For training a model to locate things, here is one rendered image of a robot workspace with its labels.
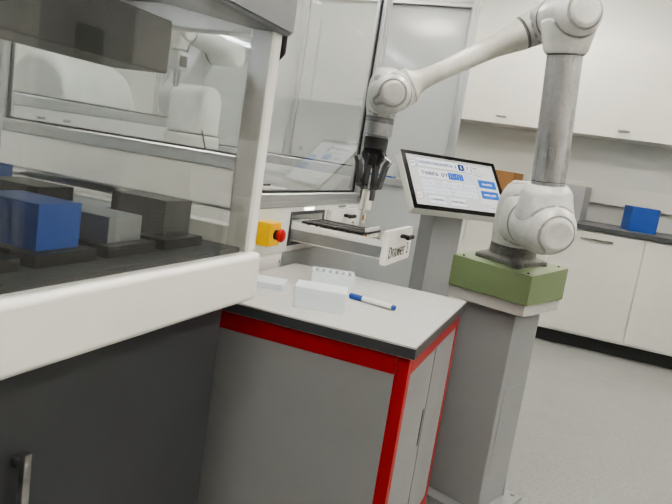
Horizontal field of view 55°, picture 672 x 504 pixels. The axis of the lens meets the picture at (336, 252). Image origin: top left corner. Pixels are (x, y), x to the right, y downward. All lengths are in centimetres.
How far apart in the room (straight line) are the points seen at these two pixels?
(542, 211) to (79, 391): 135
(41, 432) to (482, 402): 153
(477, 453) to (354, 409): 91
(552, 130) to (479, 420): 98
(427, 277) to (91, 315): 217
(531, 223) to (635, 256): 300
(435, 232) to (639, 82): 272
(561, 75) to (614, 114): 329
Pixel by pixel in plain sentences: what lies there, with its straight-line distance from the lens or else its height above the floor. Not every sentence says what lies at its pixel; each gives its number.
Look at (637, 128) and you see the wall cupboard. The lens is 526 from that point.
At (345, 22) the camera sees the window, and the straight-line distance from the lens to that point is 236.
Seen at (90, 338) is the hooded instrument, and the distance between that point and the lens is 100.
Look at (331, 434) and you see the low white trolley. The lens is 153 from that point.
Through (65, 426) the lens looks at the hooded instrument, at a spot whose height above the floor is 65.
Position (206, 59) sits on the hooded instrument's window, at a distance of 115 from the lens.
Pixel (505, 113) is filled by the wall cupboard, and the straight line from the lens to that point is 530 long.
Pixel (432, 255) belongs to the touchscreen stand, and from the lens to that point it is 297.
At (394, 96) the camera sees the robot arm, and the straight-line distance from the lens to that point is 182.
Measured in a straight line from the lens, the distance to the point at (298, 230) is 210.
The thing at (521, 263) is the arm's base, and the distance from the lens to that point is 216.
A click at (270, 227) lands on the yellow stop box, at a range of 188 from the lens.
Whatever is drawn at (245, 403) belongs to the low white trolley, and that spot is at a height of 52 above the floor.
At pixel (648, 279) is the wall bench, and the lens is 494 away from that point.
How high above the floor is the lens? 114
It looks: 9 degrees down
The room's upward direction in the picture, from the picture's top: 9 degrees clockwise
